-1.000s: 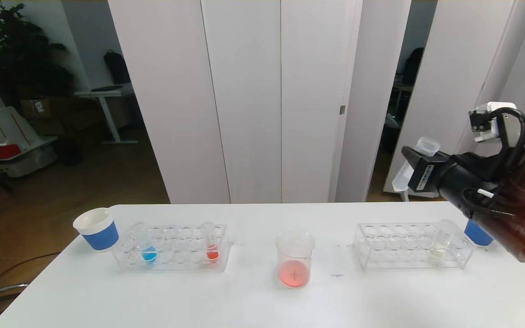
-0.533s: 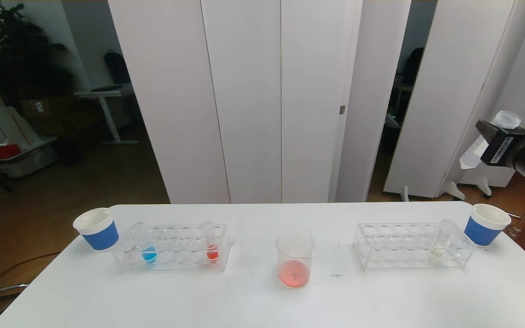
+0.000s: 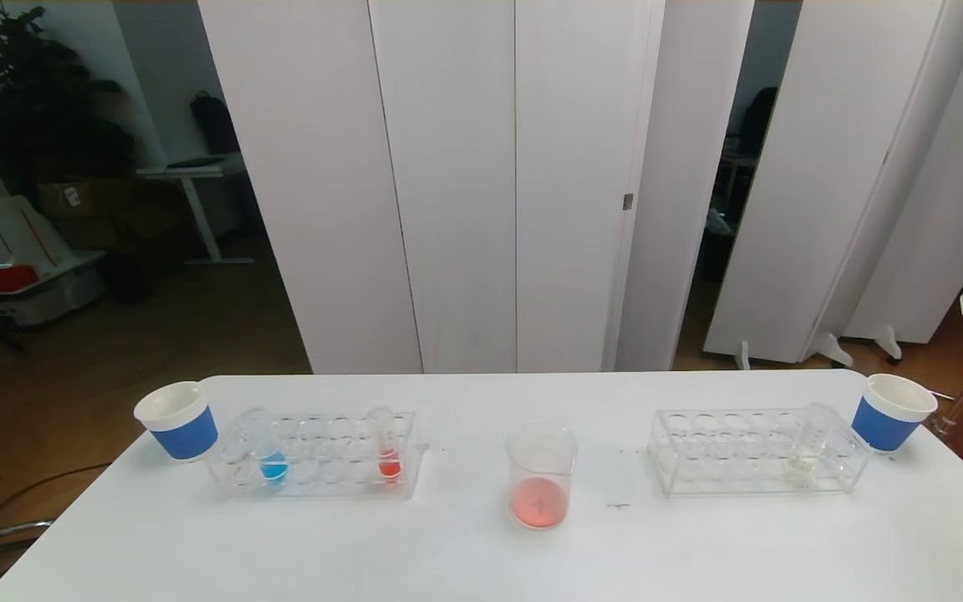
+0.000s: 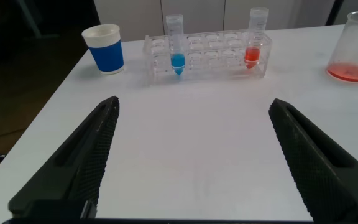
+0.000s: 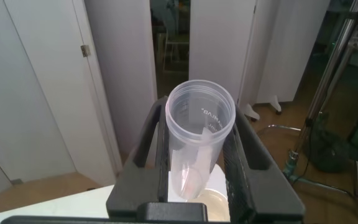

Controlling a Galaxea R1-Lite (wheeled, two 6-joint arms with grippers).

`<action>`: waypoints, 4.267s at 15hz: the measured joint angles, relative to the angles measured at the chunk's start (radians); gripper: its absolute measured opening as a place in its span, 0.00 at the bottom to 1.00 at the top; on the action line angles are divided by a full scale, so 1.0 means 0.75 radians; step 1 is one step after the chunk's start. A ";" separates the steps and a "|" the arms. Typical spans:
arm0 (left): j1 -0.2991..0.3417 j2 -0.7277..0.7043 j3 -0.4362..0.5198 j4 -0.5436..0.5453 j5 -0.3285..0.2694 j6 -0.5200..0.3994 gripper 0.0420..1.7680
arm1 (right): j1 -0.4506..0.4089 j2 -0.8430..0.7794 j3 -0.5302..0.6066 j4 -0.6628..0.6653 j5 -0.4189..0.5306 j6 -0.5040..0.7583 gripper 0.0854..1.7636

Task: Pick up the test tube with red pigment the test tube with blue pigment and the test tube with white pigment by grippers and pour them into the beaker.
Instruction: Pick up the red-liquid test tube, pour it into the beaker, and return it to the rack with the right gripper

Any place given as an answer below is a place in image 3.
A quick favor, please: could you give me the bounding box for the clear glass beaker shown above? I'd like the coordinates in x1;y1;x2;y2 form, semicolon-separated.
505;422;578;532

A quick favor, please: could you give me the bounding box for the clear acrylic test tube rack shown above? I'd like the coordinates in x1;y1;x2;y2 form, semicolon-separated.
647;408;874;497
206;410;431;501

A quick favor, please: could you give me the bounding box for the test tube with blue liquid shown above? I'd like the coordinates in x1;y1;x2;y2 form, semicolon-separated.
239;408;290;486

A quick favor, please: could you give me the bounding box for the test tube with yellowish liquid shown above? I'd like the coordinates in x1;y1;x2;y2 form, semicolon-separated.
787;403;838;486

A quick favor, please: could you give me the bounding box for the white partition panel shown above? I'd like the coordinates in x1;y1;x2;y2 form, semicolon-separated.
703;0;963;370
845;0;963;362
615;0;755;373

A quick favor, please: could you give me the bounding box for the white standing desk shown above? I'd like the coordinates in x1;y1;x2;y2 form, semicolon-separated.
137;157;255;267

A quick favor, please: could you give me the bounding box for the black backpack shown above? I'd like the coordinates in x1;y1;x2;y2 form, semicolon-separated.
191;92;242;156

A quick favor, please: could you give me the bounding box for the blue and white paper cup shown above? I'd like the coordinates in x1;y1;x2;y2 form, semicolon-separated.
134;381;220;462
851;374;939;453

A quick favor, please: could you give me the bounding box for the brown cardboard box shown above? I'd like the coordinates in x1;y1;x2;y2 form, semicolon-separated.
37;180;115;220

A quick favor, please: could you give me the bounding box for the white wheeled machine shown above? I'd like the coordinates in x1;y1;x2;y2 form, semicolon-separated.
0;75;106;327

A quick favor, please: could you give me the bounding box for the dark green potted plant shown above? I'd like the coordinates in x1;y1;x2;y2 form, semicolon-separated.
0;0;135;197

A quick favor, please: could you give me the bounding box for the black floor cable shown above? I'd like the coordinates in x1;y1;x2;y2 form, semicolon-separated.
0;462;115;536

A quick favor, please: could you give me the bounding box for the grey metal frame bar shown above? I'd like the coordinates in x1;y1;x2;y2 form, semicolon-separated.
0;518;56;578

